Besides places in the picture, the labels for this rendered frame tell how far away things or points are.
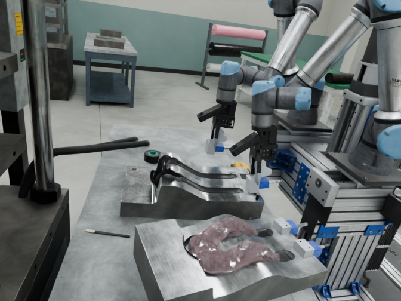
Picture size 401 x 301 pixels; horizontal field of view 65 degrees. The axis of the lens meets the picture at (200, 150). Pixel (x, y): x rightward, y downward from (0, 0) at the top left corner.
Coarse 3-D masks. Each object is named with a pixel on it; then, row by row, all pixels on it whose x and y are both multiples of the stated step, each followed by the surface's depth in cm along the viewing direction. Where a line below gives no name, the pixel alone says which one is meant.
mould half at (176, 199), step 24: (144, 168) 127; (192, 168) 125; (216, 168) 131; (240, 168) 133; (144, 192) 111; (168, 192) 105; (192, 192) 107; (120, 216) 107; (144, 216) 108; (168, 216) 109; (192, 216) 110; (240, 216) 113
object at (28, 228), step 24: (0, 192) 112; (0, 216) 101; (24, 216) 102; (48, 216) 104; (0, 240) 91; (24, 240) 93; (48, 240) 99; (0, 264) 84; (24, 264) 85; (0, 288) 77; (24, 288) 81
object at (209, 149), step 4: (208, 140) 138; (212, 140) 139; (208, 144) 136; (220, 144) 140; (208, 148) 137; (212, 148) 137; (216, 148) 138; (220, 148) 138; (224, 148) 140; (228, 148) 140; (208, 152) 138; (212, 152) 138
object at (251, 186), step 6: (252, 174) 118; (246, 180) 117; (252, 180) 113; (264, 180) 115; (270, 180) 117; (276, 180) 118; (246, 186) 118; (252, 186) 114; (258, 186) 114; (264, 186) 115; (252, 192) 115; (258, 192) 115
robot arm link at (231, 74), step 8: (224, 64) 123; (232, 64) 122; (224, 72) 124; (232, 72) 123; (240, 72) 127; (224, 80) 124; (232, 80) 124; (240, 80) 128; (224, 88) 126; (232, 88) 126
